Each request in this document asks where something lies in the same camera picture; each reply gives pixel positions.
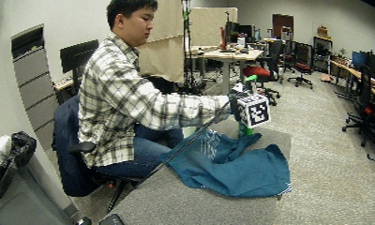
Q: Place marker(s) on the white marker cube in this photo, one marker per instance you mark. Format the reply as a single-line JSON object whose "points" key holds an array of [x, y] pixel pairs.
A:
{"points": [[257, 110]]}

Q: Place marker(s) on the long wooden desk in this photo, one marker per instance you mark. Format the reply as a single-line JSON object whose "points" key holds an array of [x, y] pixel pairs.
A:
{"points": [[358, 75]]}

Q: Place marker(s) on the black flat device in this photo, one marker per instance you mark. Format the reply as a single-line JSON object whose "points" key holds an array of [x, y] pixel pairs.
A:
{"points": [[112, 220]]}

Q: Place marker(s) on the blue office chair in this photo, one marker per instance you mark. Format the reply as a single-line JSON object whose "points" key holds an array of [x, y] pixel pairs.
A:
{"points": [[69, 156]]}

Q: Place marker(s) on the black shelf unit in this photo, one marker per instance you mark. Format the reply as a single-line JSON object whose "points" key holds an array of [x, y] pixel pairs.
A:
{"points": [[323, 54]]}

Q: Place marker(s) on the blue lit monitor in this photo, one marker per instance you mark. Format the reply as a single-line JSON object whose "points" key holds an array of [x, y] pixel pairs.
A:
{"points": [[359, 59]]}

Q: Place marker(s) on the grey trash bin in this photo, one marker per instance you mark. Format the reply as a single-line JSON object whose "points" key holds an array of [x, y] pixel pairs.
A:
{"points": [[24, 200]]}

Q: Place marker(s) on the red seat office chair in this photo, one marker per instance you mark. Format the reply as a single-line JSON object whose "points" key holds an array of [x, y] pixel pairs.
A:
{"points": [[261, 72]]}

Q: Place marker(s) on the black trash bag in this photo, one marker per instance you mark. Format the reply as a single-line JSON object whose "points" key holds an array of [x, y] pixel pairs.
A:
{"points": [[10, 162]]}

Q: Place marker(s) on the grey cabinet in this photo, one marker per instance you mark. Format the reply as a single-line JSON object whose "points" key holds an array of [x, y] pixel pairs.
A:
{"points": [[36, 90]]}

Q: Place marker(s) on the black mesh office chair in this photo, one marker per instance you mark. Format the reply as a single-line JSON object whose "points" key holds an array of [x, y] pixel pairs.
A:
{"points": [[303, 64]]}

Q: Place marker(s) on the the person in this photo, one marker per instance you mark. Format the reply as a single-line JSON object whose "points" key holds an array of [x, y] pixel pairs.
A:
{"points": [[113, 93]]}

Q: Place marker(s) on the green bottle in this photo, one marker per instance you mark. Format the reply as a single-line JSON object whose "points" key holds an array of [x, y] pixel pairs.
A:
{"points": [[250, 80]]}

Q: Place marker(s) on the black tripod stand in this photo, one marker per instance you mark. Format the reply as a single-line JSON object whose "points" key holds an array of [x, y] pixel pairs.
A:
{"points": [[189, 47]]}

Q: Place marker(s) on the brown cardboard panel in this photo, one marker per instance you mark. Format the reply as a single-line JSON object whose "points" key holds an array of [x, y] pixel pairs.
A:
{"points": [[162, 56]]}

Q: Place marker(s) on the black desk monitor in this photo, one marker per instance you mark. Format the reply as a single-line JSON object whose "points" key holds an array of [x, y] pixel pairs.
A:
{"points": [[239, 31]]}

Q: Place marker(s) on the teal cloth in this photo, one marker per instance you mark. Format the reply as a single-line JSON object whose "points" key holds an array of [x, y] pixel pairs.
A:
{"points": [[242, 168]]}

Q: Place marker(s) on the beige partition board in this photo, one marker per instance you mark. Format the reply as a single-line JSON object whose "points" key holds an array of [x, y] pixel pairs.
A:
{"points": [[209, 26]]}

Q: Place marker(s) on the brown door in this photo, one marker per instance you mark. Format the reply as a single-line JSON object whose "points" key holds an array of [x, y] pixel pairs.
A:
{"points": [[282, 23]]}

